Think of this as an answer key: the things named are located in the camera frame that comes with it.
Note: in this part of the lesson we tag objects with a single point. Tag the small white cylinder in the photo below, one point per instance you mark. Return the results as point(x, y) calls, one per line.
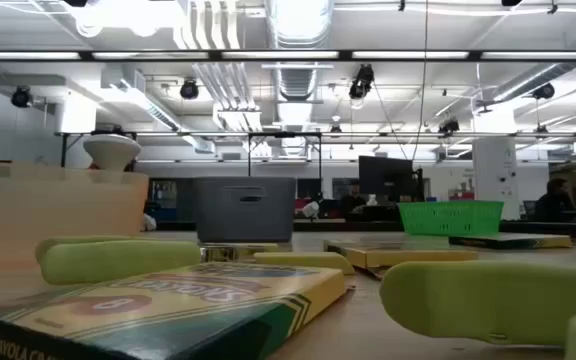
point(310, 209)

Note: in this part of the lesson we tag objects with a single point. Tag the black overhead light bar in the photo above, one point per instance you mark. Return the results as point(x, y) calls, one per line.
point(85, 55)

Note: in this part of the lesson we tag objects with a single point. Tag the black metal table frame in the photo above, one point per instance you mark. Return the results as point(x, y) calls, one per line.
point(543, 229)

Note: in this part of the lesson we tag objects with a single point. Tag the orange translucent plastic bin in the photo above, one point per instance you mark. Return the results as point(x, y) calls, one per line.
point(43, 215)

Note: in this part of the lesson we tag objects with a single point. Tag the seated person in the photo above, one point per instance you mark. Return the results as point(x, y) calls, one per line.
point(555, 200)

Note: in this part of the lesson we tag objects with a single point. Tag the yellow green crayon box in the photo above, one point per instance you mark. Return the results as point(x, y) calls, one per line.
point(398, 255)
point(168, 310)

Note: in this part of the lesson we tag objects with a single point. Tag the green plastic mesh basket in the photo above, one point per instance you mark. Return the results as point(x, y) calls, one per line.
point(450, 217)

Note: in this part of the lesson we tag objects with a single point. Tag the pale green block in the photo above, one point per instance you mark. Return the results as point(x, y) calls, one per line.
point(118, 260)
point(493, 300)

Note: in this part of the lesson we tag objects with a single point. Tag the dark grey plastic bin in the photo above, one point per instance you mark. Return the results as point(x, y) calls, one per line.
point(245, 220)

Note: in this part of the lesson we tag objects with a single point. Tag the black monitor on stand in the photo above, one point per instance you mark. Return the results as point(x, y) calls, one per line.
point(385, 175)

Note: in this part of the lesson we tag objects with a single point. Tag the brown snack packet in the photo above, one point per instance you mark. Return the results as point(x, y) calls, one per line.
point(513, 241)

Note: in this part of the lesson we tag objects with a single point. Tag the white building pillar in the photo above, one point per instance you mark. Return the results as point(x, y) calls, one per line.
point(493, 170)

